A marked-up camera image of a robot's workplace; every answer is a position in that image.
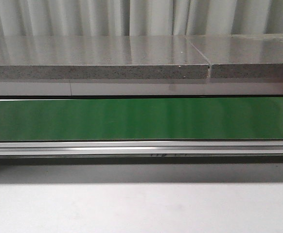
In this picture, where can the grey stone slab left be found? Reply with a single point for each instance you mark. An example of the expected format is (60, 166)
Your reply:
(99, 58)

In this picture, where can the grey stone slab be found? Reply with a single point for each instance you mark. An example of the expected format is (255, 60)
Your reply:
(242, 56)
(99, 58)

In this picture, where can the green conveyor belt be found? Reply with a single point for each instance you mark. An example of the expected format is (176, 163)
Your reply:
(139, 119)

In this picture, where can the grey stone slab right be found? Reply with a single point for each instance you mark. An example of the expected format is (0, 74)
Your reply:
(242, 56)

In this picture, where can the grey pleated curtain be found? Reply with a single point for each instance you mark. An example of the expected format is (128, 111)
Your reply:
(140, 17)

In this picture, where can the aluminium conveyor side rail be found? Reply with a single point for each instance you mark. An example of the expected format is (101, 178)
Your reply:
(140, 149)

